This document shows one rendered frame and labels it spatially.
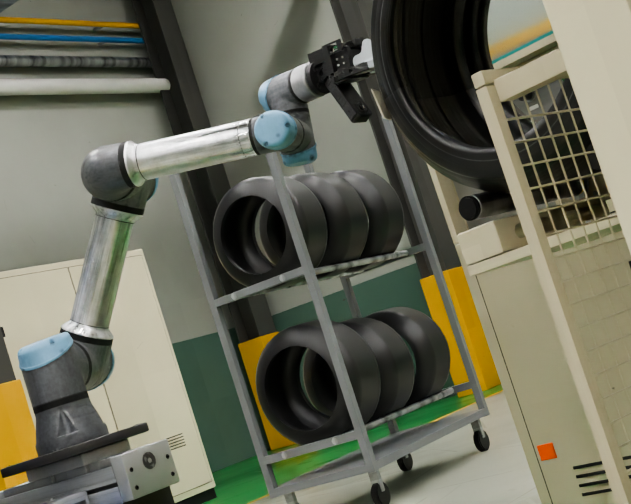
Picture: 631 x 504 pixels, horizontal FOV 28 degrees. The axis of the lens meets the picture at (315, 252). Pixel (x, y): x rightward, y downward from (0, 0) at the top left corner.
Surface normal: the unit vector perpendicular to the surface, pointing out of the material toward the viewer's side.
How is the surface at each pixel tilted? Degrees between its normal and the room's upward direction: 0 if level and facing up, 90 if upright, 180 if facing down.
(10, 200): 90
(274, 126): 90
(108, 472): 90
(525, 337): 90
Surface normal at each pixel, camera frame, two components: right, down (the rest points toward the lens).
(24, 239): 0.75, -0.30
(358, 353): 0.70, -0.52
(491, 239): -0.69, 0.16
